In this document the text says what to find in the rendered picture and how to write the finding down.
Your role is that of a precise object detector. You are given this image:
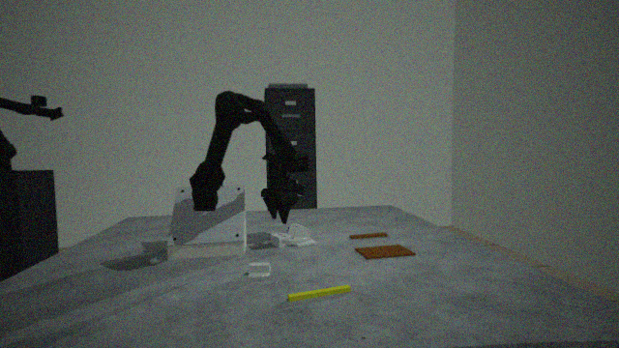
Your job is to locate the yellow flat bar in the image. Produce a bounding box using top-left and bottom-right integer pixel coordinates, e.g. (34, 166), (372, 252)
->
(288, 285), (351, 302)

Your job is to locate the brown rectangular plate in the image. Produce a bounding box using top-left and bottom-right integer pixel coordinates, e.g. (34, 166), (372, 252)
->
(355, 245), (416, 260)

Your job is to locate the brown flat bar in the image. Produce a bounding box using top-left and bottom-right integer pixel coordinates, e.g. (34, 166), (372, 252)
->
(349, 232), (389, 239)

